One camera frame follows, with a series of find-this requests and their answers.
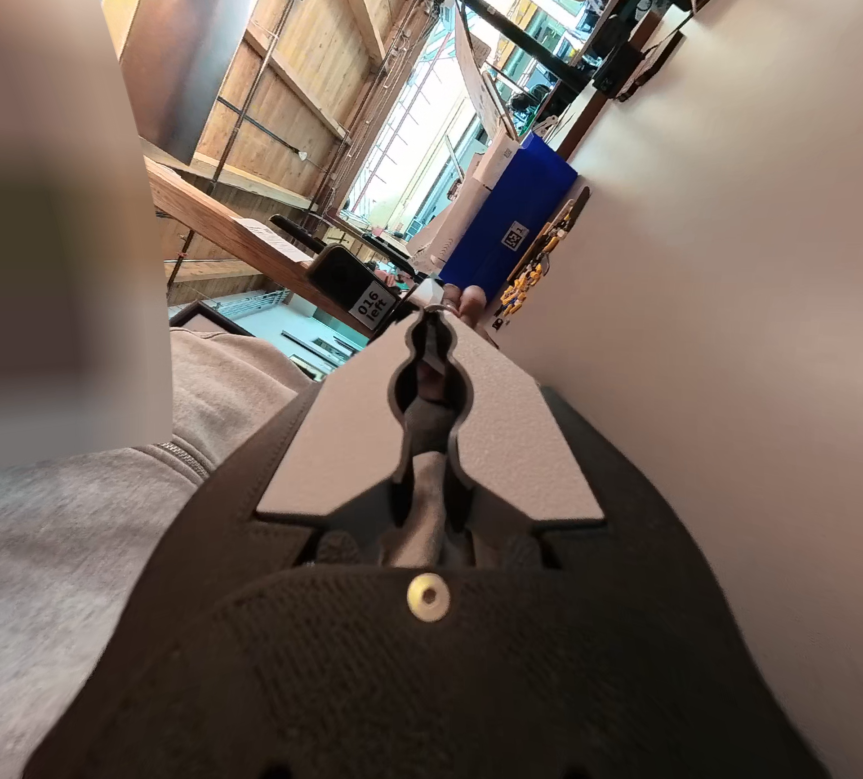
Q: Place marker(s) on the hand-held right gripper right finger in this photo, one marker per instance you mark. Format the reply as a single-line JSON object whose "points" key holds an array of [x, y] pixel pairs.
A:
{"points": [[512, 448]]}

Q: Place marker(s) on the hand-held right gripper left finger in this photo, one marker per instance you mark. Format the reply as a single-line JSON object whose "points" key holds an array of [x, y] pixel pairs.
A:
{"points": [[337, 442]]}

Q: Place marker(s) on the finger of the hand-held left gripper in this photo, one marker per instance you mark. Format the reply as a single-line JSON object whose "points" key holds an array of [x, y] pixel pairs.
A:
{"points": [[430, 292]]}

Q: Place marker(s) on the person's left forearm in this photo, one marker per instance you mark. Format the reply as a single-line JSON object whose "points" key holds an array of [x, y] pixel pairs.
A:
{"points": [[426, 489]]}

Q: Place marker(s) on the pile of loose lego pieces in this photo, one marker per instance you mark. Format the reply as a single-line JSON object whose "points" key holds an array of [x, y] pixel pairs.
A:
{"points": [[522, 287]]}

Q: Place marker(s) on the person's left hand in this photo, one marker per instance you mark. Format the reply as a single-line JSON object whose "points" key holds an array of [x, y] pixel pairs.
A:
{"points": [[472, 304]]}

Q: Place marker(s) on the blue plastic bin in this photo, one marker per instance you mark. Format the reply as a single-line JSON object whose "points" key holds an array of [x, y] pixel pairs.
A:
{"points": [[512, 212]]}

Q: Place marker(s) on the wooden beam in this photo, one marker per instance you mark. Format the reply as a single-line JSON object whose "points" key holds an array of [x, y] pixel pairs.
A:
{"points": [[222, 226]]}

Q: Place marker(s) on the white paper sheets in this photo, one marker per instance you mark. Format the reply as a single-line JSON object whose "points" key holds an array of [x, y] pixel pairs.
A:
{"points": [[495, 162]]}

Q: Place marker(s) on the white printed banner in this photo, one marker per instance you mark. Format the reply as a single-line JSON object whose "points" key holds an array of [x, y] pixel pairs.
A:
{"points": [[472, 78]]}

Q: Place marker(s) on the grey hoodie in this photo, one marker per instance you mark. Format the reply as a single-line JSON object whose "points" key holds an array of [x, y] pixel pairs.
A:
{"points": [[81, 523]]}

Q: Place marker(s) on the black box device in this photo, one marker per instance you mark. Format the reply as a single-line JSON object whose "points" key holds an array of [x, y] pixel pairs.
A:
{"points": [[617, 68]]}

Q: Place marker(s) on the black metal pole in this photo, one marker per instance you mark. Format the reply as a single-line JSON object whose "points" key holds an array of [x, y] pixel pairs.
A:
{"points": [[472, 0]]}

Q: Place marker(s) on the large metal air duct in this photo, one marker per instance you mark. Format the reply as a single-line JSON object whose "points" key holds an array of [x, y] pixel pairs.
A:
{"points": [[182, 51]]}

